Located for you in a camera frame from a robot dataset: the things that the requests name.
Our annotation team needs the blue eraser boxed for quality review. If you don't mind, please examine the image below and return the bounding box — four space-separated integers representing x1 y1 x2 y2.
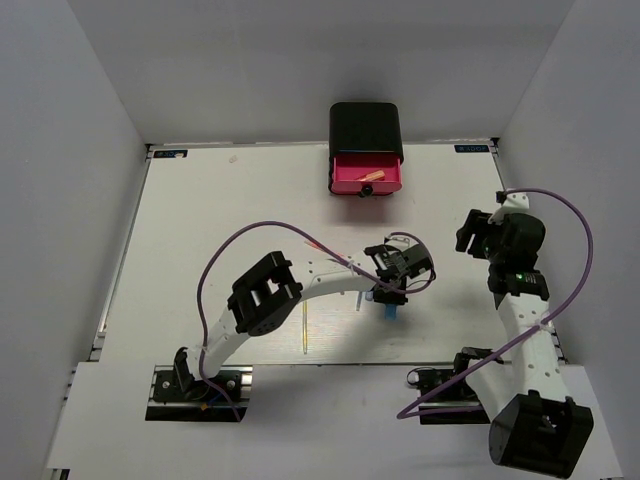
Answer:
384 304 398 321

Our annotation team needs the pink top drawer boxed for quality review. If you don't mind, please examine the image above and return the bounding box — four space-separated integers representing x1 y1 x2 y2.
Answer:
329 152 403 198

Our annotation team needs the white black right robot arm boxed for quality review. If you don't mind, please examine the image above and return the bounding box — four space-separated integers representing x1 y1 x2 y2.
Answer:
451 209 594 479

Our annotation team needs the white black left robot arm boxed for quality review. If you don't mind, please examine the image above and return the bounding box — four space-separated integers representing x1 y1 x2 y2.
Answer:
174 238 435 399

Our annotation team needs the blue label right corner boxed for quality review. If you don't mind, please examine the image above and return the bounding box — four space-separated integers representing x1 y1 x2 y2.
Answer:
454 144 490 153

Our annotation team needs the blue label corner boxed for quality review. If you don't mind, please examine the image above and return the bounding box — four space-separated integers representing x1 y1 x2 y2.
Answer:
454 144 490 153
153 149 188 159

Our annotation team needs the yellow pencil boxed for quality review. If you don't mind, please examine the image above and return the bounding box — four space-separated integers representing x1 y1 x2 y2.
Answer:
301 300 308 355

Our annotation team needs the red pen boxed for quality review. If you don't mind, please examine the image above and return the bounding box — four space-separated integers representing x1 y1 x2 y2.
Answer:
304 240 351 261

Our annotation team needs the black drawer cabinet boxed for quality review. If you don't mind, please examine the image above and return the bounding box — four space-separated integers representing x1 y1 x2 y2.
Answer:
329 102 404 159

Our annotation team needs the blue label left corner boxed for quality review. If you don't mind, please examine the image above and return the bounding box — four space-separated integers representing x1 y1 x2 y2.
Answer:
153 149 188 159

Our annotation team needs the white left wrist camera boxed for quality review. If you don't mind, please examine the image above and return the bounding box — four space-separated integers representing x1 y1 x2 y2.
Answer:
383 233 414 251

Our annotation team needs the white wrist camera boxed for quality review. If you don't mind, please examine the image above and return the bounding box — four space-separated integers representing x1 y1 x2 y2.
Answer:
383 233 414 251
488 191 529 225

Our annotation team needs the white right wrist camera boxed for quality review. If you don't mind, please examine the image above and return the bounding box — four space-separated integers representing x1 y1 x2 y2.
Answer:
488 191 529 225

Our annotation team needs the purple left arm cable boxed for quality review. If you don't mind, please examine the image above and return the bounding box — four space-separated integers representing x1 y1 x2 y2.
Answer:
196 219 439 422

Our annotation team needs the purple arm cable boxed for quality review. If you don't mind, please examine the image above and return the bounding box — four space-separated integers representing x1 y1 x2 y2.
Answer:
397 187 595 420
196 219 439 422

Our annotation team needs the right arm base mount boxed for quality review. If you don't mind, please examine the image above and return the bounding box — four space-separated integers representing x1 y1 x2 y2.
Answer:
405 348 494 427

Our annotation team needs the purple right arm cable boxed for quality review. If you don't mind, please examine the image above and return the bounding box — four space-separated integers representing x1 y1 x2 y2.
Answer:
397 187 595 420

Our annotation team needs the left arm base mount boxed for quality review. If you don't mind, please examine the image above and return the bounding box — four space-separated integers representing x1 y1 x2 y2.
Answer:
145 366 253 423

